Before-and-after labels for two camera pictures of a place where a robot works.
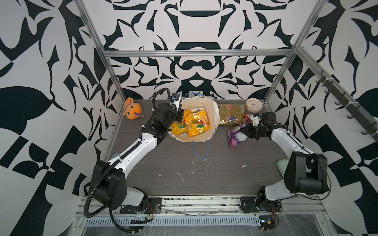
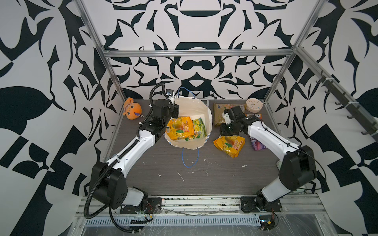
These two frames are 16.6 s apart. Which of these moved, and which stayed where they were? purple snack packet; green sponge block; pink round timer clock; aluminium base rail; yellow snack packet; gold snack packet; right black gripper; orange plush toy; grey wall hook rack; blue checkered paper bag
Moved: right black gripper; blue checkered paper bag; yellow snack packet; purple snack packet
Stayed: pink round timer clock; gold snack packet; grey wall hook rack; orange plush toy; aluminium base rail; green sponge block
